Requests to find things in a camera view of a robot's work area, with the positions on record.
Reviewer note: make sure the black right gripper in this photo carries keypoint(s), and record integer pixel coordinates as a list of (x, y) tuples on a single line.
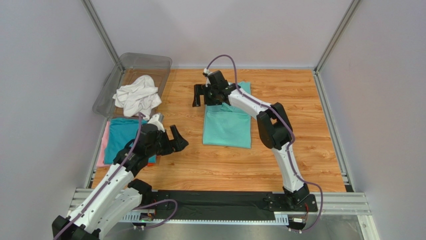
[(204, 90)]

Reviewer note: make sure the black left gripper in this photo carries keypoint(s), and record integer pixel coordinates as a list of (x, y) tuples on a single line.
[(177, 144)]

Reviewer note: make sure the teal green t shirt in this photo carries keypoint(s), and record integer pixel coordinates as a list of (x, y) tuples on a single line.
[(226, 125)]

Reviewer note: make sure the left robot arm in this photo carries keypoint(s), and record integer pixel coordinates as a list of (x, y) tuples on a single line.
[(120, 191)]

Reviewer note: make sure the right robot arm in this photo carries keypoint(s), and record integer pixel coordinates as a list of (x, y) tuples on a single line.
[(273, 125)]

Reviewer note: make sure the folded dark teal t shirt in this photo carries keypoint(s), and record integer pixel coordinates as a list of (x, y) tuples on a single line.
[(120, 132)]

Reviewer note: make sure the clear plastic bin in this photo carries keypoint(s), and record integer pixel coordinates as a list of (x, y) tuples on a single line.
[(129, 68)]

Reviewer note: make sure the crumpled white t shirt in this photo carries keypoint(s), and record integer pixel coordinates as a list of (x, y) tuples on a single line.
[(140, 97)]

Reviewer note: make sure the folded pink t shirt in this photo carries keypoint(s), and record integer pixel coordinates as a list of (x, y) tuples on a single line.
[(103, 146)]

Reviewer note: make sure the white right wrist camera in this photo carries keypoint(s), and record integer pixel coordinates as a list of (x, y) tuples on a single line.
[(206, 73)]

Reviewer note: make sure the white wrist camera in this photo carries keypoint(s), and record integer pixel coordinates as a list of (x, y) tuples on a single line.
[(157, 120), (206, 73)]

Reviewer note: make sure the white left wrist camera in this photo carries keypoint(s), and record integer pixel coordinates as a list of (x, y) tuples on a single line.
[(157, 120)]

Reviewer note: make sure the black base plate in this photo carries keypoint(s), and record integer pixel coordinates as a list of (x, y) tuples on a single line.
[(225, 205)]

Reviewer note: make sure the right aluminium frame post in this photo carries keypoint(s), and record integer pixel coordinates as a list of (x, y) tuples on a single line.
[(348, 15)]

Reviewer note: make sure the aluminium frame post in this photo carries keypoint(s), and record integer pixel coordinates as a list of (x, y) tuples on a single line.
[(348, 15), (97, 22)]

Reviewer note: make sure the left aluminium frame post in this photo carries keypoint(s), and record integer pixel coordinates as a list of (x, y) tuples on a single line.
[(97, 22)]

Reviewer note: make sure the aluminium front rail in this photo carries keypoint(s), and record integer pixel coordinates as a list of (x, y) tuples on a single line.
[(329, 203)]

